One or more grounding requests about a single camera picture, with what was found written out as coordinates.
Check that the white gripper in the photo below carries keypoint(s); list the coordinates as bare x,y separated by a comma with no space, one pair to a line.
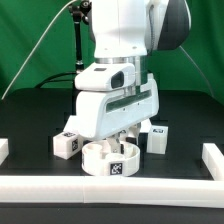
102,114

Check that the white left fence rail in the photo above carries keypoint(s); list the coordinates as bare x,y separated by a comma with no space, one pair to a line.
4,151

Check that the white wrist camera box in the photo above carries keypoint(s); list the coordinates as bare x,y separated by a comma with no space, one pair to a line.
106,77

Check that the white paper tag sheet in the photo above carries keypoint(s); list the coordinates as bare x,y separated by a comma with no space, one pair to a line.
72,124

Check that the white front fence rail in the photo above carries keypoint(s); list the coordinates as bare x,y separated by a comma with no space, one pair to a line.
118,190

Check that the white round stool seat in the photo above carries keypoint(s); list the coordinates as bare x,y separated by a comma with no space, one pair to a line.
99,160

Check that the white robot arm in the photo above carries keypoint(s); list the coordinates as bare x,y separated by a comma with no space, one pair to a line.
127,31

